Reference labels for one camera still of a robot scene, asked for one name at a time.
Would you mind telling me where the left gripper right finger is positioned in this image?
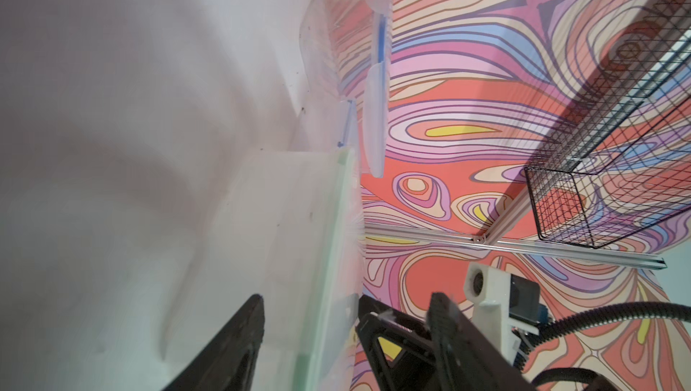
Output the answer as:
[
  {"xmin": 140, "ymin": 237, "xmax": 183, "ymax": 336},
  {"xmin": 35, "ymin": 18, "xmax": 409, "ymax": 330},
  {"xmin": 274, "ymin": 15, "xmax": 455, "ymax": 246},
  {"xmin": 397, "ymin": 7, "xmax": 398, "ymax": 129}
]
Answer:
[{"xmin": 426, "ymin": 292, "xmax": 534, "ymax": 390}]

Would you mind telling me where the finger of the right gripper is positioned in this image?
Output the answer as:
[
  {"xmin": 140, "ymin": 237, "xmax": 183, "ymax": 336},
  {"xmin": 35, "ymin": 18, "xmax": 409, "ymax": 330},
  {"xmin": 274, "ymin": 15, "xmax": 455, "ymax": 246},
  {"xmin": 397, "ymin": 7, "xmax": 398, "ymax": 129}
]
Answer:
[{"xmin": 356, "ymin": 295, "xmax": 437, "ymax": 391}]

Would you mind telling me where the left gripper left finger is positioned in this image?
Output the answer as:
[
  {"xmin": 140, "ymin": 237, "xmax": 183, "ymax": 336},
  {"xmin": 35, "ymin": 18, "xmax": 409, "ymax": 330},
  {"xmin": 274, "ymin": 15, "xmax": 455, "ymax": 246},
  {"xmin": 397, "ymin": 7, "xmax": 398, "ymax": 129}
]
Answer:
[{"xmin": 164, "ymin": 294, "xmax": 265, "ymax": 391}]

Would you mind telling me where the clear lunch box green lid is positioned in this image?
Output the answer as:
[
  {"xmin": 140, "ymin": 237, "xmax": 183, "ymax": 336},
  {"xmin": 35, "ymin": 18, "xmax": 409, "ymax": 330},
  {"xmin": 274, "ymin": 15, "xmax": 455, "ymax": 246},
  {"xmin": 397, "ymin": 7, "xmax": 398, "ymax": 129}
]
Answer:
[{"xmin": 163, "ymin": 147, "xmax": 365, "ymax": 390}]

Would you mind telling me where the small clear box blue lid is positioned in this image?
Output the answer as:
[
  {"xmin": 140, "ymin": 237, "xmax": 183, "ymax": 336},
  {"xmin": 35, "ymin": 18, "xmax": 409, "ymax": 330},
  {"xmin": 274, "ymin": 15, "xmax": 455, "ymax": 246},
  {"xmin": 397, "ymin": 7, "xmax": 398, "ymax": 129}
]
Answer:
[{"xmin": 302, "ymin": 99, "xmax": 359, "ymax": 152}]

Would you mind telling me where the large clear box blue lid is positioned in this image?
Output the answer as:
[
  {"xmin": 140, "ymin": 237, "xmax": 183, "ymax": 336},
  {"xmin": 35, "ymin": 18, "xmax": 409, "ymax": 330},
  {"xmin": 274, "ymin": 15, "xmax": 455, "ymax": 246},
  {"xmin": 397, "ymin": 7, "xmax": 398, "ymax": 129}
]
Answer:
[{"xmin": 299, "ymin": 0, "xmax": 392, "ymax": 178}]

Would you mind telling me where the black wire basket back wall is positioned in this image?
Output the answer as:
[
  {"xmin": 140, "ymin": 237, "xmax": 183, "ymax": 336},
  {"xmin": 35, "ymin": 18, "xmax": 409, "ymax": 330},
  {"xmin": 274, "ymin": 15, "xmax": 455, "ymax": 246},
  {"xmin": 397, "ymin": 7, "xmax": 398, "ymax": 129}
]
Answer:
[{"xmin": 525, "ymin": 0, "xmax": 690, "ymax": 249}]

